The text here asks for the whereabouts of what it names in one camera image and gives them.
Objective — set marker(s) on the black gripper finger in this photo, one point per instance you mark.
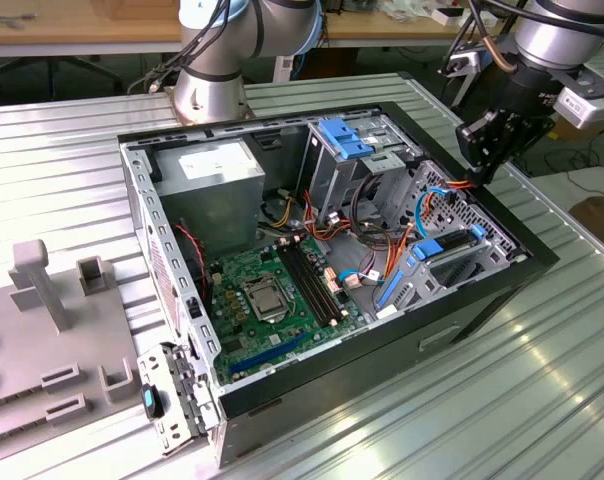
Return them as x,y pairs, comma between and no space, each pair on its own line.
529,132
482,140

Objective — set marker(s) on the hard disk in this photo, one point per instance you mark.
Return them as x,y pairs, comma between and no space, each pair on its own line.
427,249

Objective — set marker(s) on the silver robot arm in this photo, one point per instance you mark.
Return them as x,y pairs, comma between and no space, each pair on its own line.
207,90

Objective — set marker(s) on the grey metal disk bay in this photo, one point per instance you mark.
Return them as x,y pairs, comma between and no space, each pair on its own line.
482,215

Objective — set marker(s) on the white box with black top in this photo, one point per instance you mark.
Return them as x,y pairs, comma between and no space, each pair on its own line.
447,15

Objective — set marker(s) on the brown cardboard box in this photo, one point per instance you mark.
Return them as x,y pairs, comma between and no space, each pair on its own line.
602,220

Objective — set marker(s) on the blue plastic drive latch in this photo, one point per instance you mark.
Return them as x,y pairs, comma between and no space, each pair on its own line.
344,137

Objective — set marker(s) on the grey metal drive cage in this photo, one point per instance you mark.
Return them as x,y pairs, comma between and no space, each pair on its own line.
332,175

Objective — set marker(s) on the black RAM slot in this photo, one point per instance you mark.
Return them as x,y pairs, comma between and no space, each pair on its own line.
302,286
308,284
320,280
314,282

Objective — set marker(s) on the black PC case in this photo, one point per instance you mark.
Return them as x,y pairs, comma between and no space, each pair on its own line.
382,360

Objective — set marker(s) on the silver CPU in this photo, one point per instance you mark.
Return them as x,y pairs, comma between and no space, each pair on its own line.
266,303

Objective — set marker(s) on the green motherboard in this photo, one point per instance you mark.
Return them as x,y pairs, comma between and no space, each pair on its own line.
282,330

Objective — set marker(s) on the grey power supply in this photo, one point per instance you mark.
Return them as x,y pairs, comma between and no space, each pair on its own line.
207,210

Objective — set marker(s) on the CPU socket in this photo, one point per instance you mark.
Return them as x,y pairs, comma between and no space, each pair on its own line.
246,300

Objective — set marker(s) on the blue expansion slot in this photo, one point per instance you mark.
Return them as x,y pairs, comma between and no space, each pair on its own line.
267,354

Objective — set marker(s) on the black case fan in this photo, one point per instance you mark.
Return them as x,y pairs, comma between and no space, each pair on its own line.
194,270

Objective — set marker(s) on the wooden desk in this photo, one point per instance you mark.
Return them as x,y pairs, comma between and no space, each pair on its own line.
57,25

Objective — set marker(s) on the grey parts rack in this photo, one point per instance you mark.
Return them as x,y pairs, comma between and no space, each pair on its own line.
32,360

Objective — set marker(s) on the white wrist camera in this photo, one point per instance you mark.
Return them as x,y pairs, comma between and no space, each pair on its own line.
587,107

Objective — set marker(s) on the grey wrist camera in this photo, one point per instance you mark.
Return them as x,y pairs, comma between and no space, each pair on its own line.
464,60

